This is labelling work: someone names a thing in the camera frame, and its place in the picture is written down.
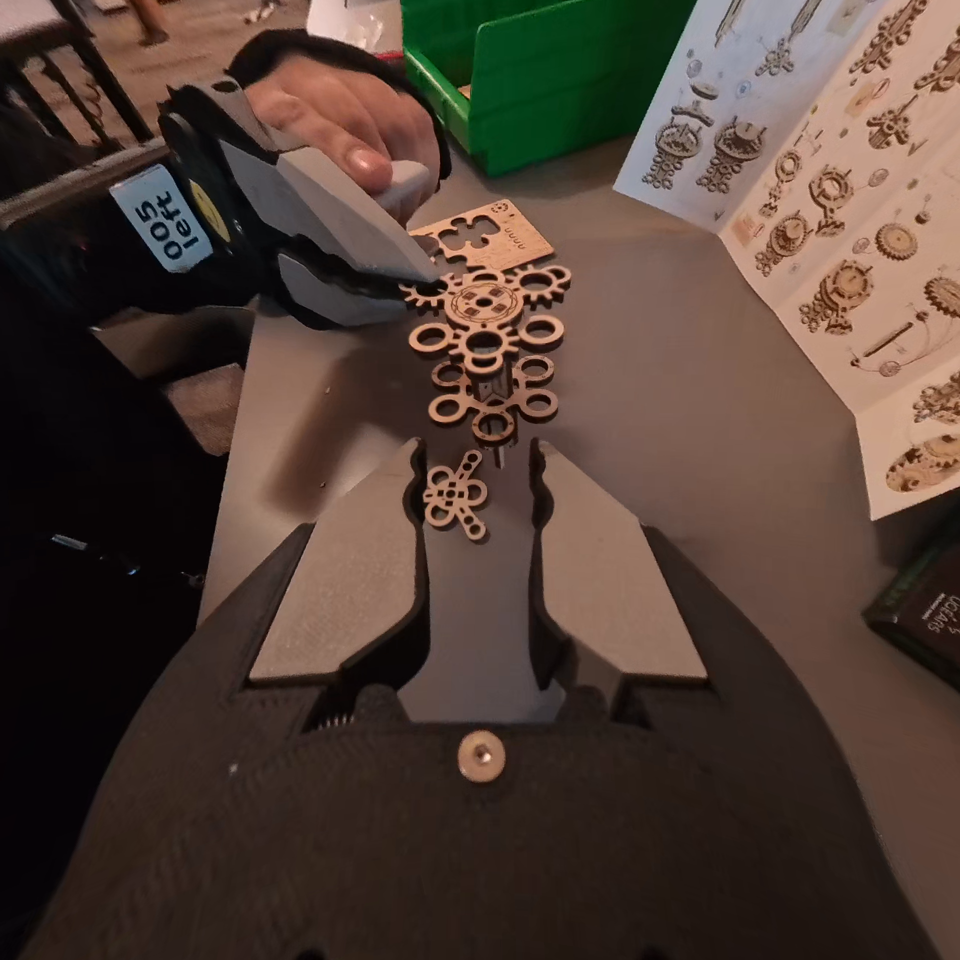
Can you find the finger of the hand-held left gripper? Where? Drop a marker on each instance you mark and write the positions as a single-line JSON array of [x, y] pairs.
[[352, 217], [337, 304]]

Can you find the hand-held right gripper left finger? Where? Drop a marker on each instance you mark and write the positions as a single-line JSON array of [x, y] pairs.
[[337, 592]]

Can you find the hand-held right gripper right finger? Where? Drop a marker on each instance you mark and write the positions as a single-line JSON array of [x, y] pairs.
[[607, 592]]

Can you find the wooden gear model assembly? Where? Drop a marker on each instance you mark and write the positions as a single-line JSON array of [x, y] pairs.
[[480, 324]]

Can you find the small wooden looped part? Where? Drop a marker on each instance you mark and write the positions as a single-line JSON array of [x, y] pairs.
[[451, 496]]

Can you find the person's left forearm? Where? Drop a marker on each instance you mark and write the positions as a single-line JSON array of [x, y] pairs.
[[330, 52]]

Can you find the wooden cutout parts sheet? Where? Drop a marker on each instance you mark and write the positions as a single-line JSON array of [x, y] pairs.
[[525, 240]]

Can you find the person's left hand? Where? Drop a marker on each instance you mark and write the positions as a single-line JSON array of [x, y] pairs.
[[337, 112]]

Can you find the black metal rack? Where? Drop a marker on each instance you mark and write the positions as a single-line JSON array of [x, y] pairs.
[[112, 90]]

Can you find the white plastic bag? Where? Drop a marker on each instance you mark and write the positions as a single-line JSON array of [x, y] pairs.
[[352, 26]]

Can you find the green plastic bin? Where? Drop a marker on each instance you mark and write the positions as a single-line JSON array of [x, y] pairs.
[[570, 90]]

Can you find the person's black clothing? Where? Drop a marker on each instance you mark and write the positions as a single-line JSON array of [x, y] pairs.
[[75, 450]]

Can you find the dark cardboard box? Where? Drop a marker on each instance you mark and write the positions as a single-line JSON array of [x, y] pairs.
[[919, 607]]

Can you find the white printed instruction sheet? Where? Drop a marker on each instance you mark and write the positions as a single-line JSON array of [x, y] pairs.
[[697, 90]]

